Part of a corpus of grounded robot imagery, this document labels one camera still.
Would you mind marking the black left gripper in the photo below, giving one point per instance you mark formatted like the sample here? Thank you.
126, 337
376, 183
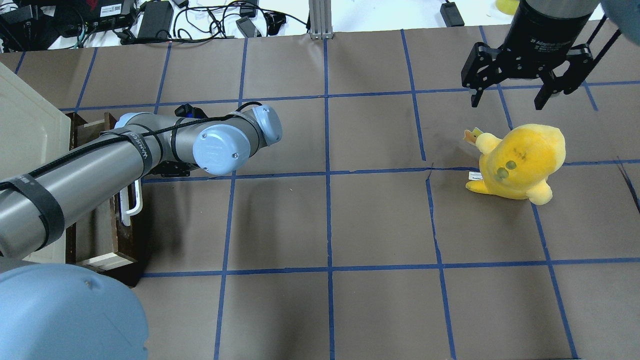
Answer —
173, 168

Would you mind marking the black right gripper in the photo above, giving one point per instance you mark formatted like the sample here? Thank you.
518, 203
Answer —
542, 31

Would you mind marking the dark wooden drawer front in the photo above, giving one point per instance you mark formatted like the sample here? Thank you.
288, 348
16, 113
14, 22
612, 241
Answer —
99, 241

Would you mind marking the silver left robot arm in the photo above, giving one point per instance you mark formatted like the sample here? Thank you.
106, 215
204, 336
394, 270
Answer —
57, 311

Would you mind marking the yellow plush toy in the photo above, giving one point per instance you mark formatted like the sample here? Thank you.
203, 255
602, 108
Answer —
518, 165

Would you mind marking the black power adapter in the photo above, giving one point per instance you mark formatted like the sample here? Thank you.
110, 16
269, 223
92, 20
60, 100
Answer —
451, 14

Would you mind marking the cream cabinet body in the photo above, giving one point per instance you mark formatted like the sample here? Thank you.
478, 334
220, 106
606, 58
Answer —
34, 133

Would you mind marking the black power brick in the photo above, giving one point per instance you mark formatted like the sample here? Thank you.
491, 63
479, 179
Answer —
156, 19

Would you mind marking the black small device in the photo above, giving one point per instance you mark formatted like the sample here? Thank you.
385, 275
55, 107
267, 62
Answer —
247, 28

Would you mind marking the white drawer handle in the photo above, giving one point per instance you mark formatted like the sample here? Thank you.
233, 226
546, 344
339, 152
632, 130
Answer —
130, 202

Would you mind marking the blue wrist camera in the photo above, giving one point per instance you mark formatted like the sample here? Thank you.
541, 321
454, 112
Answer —
190, 111

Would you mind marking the aluminium frame post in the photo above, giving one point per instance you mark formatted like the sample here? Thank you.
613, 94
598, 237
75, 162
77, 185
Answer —
320, 19

